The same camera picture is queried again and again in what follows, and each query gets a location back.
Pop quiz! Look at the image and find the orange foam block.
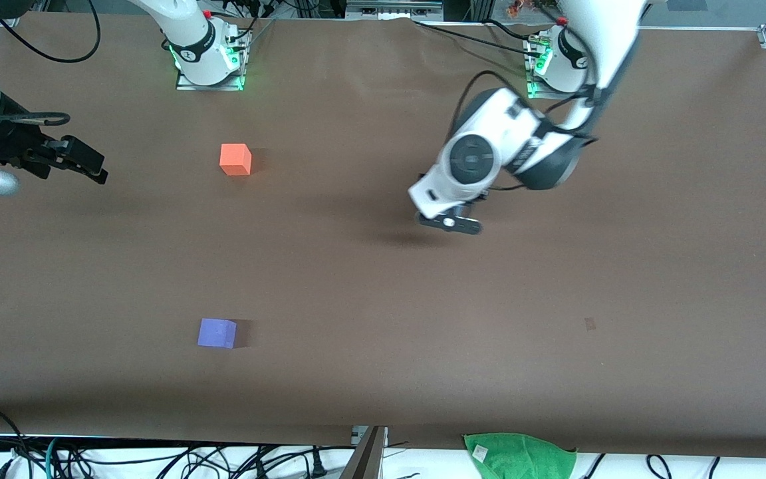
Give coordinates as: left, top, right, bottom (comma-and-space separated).
219, 143, 253, 176

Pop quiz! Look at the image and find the short black base cable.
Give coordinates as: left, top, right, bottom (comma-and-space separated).
483, 19, 538, 42

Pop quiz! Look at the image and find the long black base cable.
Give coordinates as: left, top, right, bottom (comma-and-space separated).
413, 20, 531, 57

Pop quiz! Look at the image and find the aluminium profile post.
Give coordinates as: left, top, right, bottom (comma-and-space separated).
340, 426, 388, 479

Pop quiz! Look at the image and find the tangled black cable bundle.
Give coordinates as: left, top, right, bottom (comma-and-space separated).
57, 442, 357, 479

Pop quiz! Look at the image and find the silver rail with sockets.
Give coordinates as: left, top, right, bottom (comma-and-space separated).
346, 0, 444, 19

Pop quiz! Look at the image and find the teal cable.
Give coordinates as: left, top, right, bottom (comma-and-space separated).
43, 436, 66, 479

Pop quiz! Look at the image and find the green cloth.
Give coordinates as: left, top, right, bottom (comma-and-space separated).
463, 432, 578, 479

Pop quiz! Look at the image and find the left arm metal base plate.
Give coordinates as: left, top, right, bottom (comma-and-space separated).
525, 33, 600, 102

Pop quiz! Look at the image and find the purple foam block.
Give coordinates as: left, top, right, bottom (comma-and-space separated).
197, 318, 237, 349

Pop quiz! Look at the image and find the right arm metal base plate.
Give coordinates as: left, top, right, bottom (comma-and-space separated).
176, 27, 251, 92

